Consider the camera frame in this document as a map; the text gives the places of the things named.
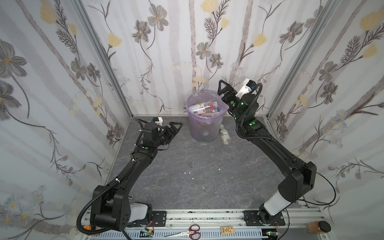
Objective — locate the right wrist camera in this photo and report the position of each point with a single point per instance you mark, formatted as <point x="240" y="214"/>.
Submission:
<point x="248" y="86"/>

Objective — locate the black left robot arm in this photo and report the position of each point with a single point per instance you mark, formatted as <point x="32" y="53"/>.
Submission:
<point x="110" y="207"/>

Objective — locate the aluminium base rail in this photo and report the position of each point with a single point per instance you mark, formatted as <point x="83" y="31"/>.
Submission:
<point x="168" y="222"/>

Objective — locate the red-handled scissors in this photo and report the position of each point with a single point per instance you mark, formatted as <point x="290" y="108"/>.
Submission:
<point x="193" y="233"/>

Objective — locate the red-cap clear bottle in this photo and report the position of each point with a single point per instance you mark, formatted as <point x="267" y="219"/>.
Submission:
<point x="208" y="109"/>

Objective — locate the small wooden tag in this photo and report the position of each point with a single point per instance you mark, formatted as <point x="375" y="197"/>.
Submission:
<point x="227" y="230"/>

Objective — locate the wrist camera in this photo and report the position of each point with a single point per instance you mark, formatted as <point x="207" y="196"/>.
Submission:
<point x="248" y="86"/>
<point x="158" y="121"/>

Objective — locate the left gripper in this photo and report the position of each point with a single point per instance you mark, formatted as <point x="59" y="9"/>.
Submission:
<point x="166" y="133"/>

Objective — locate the small clear bottle by bin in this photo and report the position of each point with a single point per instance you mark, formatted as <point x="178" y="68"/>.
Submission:
<point x="224" y="134"/>

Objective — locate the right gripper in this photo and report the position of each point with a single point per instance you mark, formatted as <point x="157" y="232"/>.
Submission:
<point x="229" y="96"/>

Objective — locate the brown jar black lid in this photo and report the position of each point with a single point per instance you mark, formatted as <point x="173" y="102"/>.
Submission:
<point x="318" y="227"/>

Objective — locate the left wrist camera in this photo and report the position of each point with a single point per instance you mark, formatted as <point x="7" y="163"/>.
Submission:
<point x="158" y="121"/>

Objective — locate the purple-lined mesh trash bin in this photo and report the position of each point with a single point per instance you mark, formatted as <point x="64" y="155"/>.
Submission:
<point x="203" y="129"/>

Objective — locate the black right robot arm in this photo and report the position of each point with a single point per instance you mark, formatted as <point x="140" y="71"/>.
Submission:
<point x="299" y="175"/>

